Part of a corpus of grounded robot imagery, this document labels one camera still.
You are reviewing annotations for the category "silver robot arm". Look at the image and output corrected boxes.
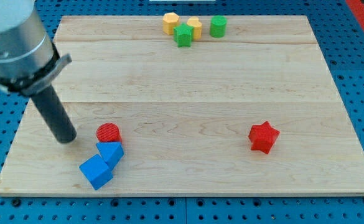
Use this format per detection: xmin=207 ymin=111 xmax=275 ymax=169
xmin=0 ymin=0 xmax=72 ymax=96

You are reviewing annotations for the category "green star block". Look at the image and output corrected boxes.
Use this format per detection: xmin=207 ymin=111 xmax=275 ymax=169
xmin=174 ymin=23 xmax=194 ymax=47

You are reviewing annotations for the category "red star block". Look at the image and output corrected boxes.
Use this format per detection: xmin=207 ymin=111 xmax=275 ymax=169
xmin=248 ymin=121 xmax=280 ymax=154

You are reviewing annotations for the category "wooden board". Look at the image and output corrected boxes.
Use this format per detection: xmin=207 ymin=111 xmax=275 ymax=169
xmin=0 ymin=16 xmax=364 ymax=197

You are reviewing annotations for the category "red cylinder block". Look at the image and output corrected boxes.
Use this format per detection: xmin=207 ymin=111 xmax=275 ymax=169
xmin=96 ymin=123 xmax=122 ymax=142

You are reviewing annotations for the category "blue triangle block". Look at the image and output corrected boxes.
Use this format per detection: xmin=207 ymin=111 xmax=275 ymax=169
xmin=96 ymin=142 xmax=124 ymax=170

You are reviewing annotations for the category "yellow heart block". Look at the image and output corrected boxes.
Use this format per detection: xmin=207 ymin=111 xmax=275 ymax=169
xmin=187 ymin=16 xmax=202 ymax=40

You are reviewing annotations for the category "green cylinder block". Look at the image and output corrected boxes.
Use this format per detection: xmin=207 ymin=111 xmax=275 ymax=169
xmin=210 ymin=15 xmax=227 ymax=38

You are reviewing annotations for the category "yellow hexagon block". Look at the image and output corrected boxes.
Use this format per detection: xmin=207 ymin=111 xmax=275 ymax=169
xmin=162 ymin=12 xmax=180 ymax=35

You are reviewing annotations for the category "blue cube block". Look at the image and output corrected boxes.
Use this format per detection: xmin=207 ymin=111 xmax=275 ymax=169
xmin=79 ymin=154 xmax=113 ymax=190

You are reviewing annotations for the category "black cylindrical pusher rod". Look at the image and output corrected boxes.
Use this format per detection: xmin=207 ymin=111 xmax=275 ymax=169
xmin=31 ymin=85 xmax=77 ymax=144

